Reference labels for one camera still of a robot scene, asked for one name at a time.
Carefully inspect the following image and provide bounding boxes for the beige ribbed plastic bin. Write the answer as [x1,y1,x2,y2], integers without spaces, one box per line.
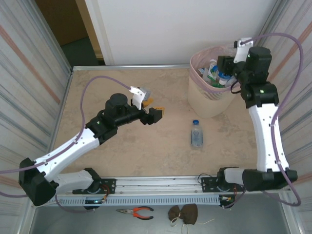
[187,46,241,119]

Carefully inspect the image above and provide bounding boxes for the pink translucent bin liner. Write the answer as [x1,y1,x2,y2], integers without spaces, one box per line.
[189,42,241,100]

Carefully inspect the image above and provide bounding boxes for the soda water blue cap bottle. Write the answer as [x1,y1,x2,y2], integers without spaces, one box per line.
[190,119,204,148]

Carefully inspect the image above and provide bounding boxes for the brown wooden door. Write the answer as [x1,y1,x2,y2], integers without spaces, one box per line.
[35,0,88,47]

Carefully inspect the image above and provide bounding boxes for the brown cloth pouch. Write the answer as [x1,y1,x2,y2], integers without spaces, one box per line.
[168,203,198,225]

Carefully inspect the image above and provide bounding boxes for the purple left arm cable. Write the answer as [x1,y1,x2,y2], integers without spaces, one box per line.
[0,76,132,214]

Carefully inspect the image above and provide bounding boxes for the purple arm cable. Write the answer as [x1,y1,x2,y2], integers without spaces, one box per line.
[0,76,132,214]
[223,32,305,210]

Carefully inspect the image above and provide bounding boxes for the aluminium back rail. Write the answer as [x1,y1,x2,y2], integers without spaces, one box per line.
[72,64,190,72]

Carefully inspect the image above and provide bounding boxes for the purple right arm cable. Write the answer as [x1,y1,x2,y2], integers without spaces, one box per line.
[223,32,305,210]

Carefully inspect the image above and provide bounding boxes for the white door frame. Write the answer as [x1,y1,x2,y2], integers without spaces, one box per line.
[75,0,115,66]

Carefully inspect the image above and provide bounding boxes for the aluminium front rail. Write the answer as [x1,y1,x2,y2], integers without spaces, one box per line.
[29,174,293,195]

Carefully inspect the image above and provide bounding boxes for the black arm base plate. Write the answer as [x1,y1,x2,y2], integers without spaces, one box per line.
[73,178,117,195]
[200,173,245,193]

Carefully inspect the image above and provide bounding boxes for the white slotted cable duct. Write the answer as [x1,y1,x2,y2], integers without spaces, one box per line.
[36,195,221,207]

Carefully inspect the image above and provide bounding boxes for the orange handled pliers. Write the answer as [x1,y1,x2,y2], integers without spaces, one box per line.
[116,206,154,220]

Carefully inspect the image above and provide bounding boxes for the white string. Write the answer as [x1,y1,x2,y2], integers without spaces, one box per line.
[170,212,215,232]

